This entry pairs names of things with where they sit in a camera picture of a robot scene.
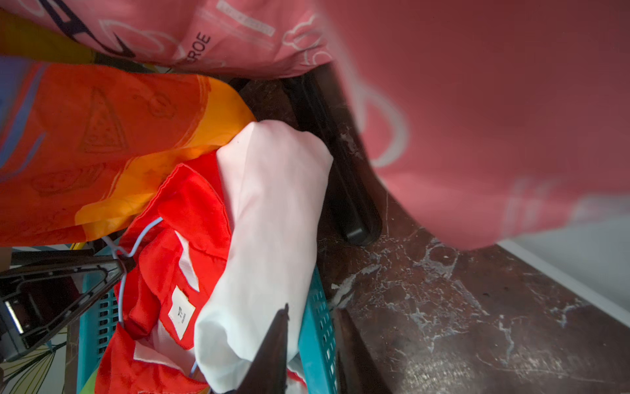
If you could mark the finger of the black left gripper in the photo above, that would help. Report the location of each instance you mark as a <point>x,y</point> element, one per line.
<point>47,291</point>

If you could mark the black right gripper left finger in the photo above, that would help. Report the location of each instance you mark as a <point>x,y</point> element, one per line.
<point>268,372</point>

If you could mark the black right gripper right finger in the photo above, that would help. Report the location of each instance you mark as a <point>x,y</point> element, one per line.
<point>357,371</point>

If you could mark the red rainbow kids jacket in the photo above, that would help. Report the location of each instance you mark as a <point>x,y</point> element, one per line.
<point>229,239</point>

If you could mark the pink hooded jacket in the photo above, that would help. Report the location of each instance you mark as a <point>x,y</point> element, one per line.
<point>484,119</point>

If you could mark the teal plastic basket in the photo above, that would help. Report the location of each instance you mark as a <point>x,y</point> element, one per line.
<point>317,341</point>

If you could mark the rainbow striped jacket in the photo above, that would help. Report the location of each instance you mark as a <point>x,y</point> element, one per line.
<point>85,147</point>

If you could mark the black clothes rack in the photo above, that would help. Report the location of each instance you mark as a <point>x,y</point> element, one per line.
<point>352,208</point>

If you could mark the white plastic tray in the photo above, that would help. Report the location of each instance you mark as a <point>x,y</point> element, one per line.
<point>591,261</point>

